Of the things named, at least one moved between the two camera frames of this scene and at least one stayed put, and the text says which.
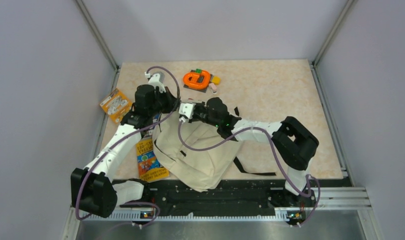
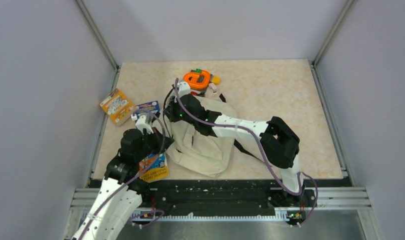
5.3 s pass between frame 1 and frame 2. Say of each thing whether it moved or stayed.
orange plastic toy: stayed
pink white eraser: stayed
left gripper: moved
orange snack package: stayed
